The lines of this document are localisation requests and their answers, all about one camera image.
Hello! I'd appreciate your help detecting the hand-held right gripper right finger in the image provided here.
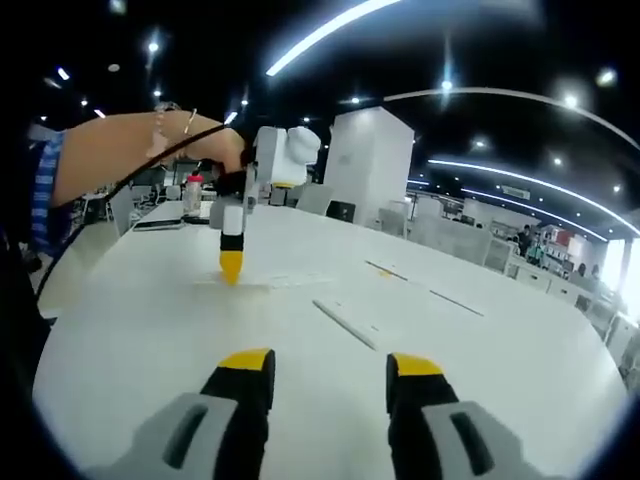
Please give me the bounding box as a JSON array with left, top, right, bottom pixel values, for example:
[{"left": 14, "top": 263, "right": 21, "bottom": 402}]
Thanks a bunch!
[{"left": 385, "top": 352, "right": 551, "bottom": 480}]

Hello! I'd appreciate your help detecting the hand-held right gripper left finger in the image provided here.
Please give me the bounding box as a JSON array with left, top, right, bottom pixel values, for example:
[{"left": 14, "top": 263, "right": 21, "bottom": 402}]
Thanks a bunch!
[{"left": 84, "top": 346, "right": 277, "bottom": 480}]

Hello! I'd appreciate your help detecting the long white socket holder cover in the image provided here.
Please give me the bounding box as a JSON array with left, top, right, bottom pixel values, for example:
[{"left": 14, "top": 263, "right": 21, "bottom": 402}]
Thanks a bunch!
[{"left": 312, "top": 298, "right": 380, "bottom": 351}]

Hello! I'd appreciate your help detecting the clear bottle with red cap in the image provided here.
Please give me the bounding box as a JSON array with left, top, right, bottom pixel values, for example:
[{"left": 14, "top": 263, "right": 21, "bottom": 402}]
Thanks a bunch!
[{"left": 182, "top": 169, "right": 204, "bottom": 219}]

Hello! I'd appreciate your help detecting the flat grey laptop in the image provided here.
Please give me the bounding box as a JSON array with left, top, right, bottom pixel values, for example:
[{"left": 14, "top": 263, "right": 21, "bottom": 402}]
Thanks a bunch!
[{"left": 132, "top": 217, "right": 211, "bottom": 232}]

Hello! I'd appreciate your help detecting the long linear ceiling light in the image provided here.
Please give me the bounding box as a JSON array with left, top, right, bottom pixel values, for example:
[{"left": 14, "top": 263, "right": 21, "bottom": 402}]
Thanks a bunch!
[{"left": 264, "top": 0, "right": 401, "bottom": 77}]

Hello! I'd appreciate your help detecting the grey desk partition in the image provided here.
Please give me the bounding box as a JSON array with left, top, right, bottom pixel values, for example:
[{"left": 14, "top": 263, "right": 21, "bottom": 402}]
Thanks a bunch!
[{"left": 414, "top": 214, "right": 511, "bottom": 271}]

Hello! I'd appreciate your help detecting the person's clothed upper body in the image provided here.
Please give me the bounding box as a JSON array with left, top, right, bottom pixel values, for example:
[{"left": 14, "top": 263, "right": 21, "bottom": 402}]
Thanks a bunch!
[{"left": 27, "top": 127, "right": 69, "bottom": 251}]

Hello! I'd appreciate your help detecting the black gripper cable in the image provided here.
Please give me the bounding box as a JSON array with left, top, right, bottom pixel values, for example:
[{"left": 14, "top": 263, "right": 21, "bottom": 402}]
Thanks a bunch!
[{"left": 33, "top": 124, "right": 236, "bottom": 301}]

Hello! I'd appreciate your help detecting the beaded bracelet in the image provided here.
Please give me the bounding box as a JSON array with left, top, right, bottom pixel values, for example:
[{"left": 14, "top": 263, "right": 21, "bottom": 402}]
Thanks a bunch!
[{"left": 148, "top": 101, "right": 181, "bottom": 159}]

